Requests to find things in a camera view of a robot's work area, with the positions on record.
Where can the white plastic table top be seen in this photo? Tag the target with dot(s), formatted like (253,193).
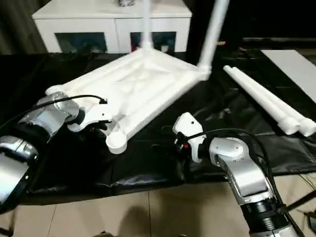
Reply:
(135,81)

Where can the white plastic table leg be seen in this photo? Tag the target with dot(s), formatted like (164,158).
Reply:
(259,98)
(212,37)
(276,98)
(146,24)

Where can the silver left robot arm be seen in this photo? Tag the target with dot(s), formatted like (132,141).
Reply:
(44,118)

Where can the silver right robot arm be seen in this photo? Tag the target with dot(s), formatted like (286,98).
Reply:
(242,163)

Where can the black mat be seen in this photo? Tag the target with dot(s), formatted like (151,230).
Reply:
(148,168)

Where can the small white bottle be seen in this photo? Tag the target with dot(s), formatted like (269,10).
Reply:
(164,47)

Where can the small red item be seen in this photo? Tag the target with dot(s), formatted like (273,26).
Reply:
(133,46)

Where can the small yellow tag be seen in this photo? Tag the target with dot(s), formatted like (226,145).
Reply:
(220,44)

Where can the white cabinet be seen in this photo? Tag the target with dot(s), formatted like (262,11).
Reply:
(98,19)

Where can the dark patterned ornament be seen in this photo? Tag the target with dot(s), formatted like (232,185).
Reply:
(124,2)

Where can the grey curtain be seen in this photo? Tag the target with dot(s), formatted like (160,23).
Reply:
(19,27)

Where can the white flat board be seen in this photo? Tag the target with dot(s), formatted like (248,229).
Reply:
(293,69)

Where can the black side table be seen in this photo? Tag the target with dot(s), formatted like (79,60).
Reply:
(279,42)

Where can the black foot pedal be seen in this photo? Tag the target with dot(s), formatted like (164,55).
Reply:
(311,221)

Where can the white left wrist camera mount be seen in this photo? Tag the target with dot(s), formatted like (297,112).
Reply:
(98,116)

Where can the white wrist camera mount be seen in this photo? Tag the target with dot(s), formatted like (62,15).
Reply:
(190,128)
(98,116)

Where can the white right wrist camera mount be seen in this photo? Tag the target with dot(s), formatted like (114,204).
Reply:
(190,128)

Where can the black folding table frame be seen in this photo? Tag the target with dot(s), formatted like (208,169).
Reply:
(298,201)

